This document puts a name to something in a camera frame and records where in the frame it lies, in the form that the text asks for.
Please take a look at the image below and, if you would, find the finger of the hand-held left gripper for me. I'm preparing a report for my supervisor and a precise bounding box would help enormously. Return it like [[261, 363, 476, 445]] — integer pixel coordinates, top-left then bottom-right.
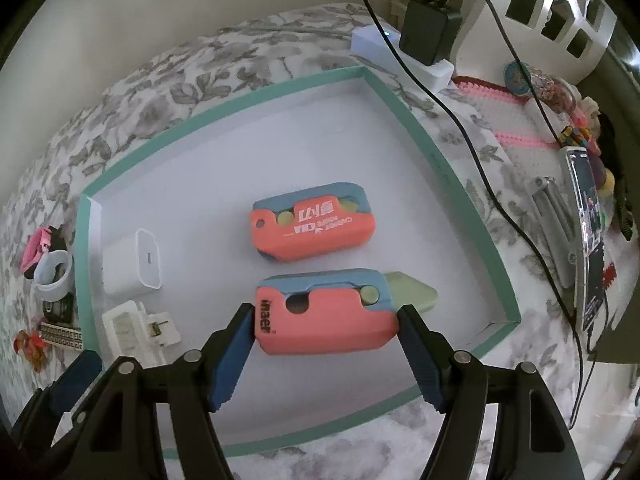
[[10, 350, 103, 480]]

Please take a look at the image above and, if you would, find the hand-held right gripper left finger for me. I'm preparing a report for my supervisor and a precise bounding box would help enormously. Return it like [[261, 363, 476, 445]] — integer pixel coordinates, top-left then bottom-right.
[[47, 302, 256, 480]]

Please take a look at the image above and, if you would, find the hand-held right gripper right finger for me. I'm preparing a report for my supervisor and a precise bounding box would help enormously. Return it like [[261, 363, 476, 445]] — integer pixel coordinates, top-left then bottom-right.
[[397, 305, 583, 480]]

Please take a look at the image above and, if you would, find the gold patterned box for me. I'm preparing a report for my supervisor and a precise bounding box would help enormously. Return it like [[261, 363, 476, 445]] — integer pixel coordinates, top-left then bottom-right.
[[39, 322, 83, 352]]

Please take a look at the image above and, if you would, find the pink blue knife with hole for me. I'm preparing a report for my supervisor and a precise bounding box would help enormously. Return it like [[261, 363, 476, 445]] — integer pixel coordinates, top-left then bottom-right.
[[255, 270, 438, 357]]

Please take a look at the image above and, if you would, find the white charger cube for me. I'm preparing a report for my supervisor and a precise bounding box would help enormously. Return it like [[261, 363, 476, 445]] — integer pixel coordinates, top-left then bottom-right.
[[101, 229, 163, 297]]

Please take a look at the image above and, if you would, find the teal rimmed white tray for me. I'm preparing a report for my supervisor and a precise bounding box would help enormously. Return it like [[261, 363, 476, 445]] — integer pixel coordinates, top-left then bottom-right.
[[75, 65, 523, 461]]

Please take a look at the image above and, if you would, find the toy dog figure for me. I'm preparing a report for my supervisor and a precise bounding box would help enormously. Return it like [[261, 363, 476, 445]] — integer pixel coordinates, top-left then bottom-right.
[[12, 329, 49, 373]]

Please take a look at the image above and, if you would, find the white watch band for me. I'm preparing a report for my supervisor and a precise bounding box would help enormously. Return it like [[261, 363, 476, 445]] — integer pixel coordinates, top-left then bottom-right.
[[32, 249, 75, 299]]

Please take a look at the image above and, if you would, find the grey metal phone stand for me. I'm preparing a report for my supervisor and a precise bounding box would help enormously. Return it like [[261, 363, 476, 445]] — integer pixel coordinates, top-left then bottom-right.
[[531, 175, 587, 288]]

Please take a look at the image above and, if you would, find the smartphone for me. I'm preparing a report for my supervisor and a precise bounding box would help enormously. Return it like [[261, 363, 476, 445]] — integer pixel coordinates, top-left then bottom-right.
[[564, 145, 610, 332]]

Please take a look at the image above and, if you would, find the pink edged crochet mat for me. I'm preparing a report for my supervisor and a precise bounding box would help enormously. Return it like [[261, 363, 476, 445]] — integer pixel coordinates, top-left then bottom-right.
[[451, 76, 568, 151]]

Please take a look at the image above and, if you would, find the grey floral bedsheet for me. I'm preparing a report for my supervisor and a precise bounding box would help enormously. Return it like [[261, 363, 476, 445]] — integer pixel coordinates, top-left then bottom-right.
[[0, 2, 640, 480]]

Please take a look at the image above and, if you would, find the round decorated tin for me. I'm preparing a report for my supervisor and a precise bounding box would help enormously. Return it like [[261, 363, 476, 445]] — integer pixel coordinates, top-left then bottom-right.
[[501, 60, 537, 97]]

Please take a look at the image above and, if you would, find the pile of colourful trinkets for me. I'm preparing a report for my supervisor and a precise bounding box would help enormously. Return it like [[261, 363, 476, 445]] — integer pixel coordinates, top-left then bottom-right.
[[530, 72, 633, 241]]

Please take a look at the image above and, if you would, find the white power strip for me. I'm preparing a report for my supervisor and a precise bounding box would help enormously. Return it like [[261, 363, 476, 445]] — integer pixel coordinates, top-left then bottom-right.
[[350, 24, 457, 92]]

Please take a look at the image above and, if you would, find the black power brick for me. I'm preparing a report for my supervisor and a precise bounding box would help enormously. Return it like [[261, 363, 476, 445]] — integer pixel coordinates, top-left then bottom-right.
[[400, 0, 464, 67]]

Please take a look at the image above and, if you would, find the white lattice furniture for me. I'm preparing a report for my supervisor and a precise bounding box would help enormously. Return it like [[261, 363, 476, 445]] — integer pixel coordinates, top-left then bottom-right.
[[470, 0, 618, 88]]

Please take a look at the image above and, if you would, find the black cable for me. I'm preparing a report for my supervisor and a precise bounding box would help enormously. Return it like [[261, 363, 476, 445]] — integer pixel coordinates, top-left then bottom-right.
[[422, 0, 563, 143], [359, 0, 598, 431]]

